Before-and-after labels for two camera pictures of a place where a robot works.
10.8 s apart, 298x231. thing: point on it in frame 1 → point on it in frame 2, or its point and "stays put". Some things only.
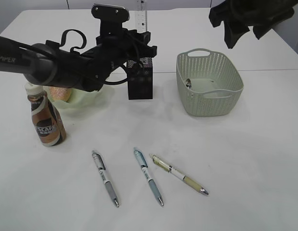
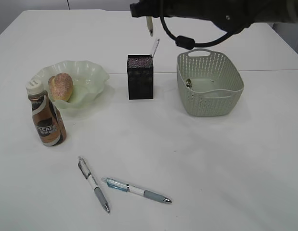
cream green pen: [171, 169] → [149, 23]
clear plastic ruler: [141, 16] → [156, 46]
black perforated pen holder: [139, 78] stays put
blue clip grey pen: [142, 161] → [126, 187]
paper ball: [189, 83] stays put
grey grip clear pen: [100, 164] → [82, 163]
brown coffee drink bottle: [46, 121] stays put
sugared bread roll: [58, 93] stays put
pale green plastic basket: [209, 83] stays put
